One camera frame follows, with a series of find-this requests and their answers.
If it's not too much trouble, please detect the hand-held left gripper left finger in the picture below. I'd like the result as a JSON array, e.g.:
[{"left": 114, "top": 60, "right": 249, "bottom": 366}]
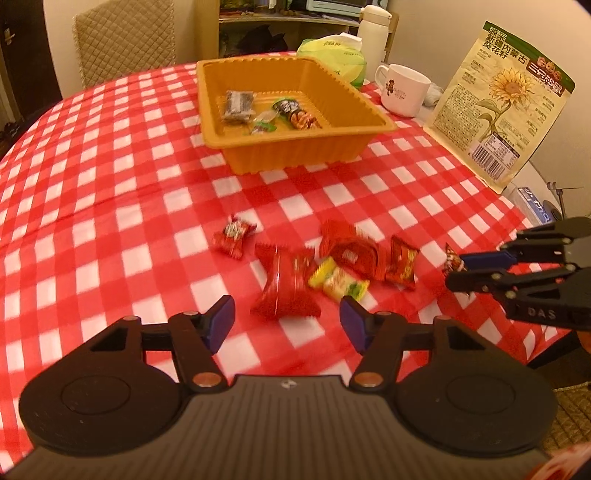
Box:
[{"left": 74, "top": 295, "right": 236, "bottom": 393}]

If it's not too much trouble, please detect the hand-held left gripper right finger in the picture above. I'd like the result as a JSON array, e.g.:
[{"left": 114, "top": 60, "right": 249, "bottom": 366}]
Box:
[{"left": 339, "top": 296, "right": 506, "bottom": 392}]

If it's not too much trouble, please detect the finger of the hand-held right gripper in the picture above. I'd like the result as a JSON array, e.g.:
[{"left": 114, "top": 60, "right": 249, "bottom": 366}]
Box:
[
  {"left": 444, "top": 262, "right": 581, "bottom": 302},
  {"left": 459, "top": 219, "right": 583, "bottom": 271}
]

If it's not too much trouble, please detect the small red snack packet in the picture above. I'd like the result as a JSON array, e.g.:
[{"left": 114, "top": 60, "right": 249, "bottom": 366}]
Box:
[
  {"left": 385, "top": 235, "right": 420, "bottom": 291},
  {"left": 443, "top": 244, "right": 469, "bottom": 278}
]

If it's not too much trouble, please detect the yellow green candy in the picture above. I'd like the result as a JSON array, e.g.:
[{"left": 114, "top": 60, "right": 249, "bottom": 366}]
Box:
[{"left": 308, "top": 257, "right": 370, "bottom": 302}]

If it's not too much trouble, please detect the crinkled red snack packet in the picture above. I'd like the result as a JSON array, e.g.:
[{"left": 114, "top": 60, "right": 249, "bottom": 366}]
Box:
[{"left": 318, "top": 219, "right": 386, "bottom": 280}]

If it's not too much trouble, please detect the large red snack packet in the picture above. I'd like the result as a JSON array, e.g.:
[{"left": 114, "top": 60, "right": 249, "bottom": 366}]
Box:
[{"left": 250, "top": 242, "right": 321, "bottom": 319}]

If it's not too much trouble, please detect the small red candy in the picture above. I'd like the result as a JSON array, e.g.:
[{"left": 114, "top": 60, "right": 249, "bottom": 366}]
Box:
[{"left": 212, "top": 215, "right": 258, "bottom": 260}]

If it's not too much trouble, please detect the orange plastic tray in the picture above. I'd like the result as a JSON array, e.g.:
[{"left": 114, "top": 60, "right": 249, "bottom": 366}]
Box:
[{"left": 196, "top": 55, "right": 398, "bottom": 176}]

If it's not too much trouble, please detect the clear green candy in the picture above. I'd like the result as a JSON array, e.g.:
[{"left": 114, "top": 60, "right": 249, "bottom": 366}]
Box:
[{"left": 252, "top": 111, "right": 279, "bottom": 136}]

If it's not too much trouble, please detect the green nut snack packet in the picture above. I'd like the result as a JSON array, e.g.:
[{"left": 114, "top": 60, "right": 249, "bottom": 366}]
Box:
[{"left": 271, "top": 98, "right": 324, "bottom": 131}]

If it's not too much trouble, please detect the dark grey snack packet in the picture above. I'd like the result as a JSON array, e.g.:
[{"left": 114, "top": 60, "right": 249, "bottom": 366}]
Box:
[{"left": 221, "top": 90, "right": 257, "bottom": 124}]

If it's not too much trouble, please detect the clear box blue label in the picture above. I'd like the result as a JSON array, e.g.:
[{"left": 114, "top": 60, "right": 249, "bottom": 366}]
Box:
[{"left": 512, "top": 185, "right": 561, "bottom": 222}]

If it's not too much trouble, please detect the woven beige cushion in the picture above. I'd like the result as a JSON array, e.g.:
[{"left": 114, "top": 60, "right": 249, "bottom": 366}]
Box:
[{"left": 540, "top": 383, "right": 591, "bottom": 453}]

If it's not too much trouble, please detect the sunflower seed bag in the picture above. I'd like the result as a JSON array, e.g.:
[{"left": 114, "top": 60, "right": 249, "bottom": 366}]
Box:
[{"left": 424, "top": 21, "right": 576, "bottom": 195}]

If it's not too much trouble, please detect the red checked tablecloth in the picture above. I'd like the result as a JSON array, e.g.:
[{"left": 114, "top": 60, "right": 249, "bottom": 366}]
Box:
[{"left": 0, "top": 51, "right": 578, "bottom": 462}]

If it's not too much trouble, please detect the crumpled white tissue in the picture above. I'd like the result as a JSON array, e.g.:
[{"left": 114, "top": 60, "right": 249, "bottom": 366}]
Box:
[{"left": 422, "top": 82, "right": 446, "bottom": 108}]

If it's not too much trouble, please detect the white mug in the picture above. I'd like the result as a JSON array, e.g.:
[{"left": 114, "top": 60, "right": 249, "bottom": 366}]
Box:
[{"left": 375, "top": 64, "right": 432, "bottom": 116}]

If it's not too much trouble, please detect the white thermos bottle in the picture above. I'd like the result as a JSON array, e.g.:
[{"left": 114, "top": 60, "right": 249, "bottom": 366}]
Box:
[{"left": 357, "top": 4, "right": 393, "bottom": 86}]

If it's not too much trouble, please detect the green tissue pack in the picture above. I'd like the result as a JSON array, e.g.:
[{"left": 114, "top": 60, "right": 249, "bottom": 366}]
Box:
[{"left": 296, "top": 34, "right": 368, "bottom": 90}]

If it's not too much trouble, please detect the quilted beige chair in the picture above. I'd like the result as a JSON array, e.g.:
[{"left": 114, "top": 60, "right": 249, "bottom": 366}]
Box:
[{"left": 73, "top": 0, "right": 178, "bottom": 88}]

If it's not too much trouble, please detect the light blue toaster oven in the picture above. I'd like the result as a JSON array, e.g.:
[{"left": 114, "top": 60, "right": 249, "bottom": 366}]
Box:
[{"left": 305, "top": 0, "right": 361, "bottom": 14}]

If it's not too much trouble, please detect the wooden shelf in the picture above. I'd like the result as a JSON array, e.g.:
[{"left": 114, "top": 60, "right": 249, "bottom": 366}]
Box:
[{"left": 217, "top": 0, "right": 400, "bottom": 58}]

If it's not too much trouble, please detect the dark wooden door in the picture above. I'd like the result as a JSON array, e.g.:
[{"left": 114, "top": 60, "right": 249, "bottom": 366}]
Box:
[{"left": 0, "top": 0, "right": 63, "bottom": 121}]

